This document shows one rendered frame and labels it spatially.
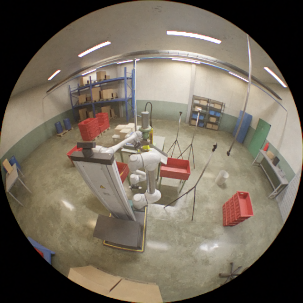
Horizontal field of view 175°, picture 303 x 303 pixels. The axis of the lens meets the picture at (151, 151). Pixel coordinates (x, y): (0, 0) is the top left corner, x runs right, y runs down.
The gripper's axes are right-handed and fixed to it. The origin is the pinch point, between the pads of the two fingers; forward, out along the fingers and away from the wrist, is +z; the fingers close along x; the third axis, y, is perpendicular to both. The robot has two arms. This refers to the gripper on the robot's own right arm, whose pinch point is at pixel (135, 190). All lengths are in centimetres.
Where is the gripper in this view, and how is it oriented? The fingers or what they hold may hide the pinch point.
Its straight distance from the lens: 169.9
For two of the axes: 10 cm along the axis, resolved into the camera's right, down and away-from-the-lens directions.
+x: 10.0, 0.5, -0.2
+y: -0.4, 5.9, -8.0
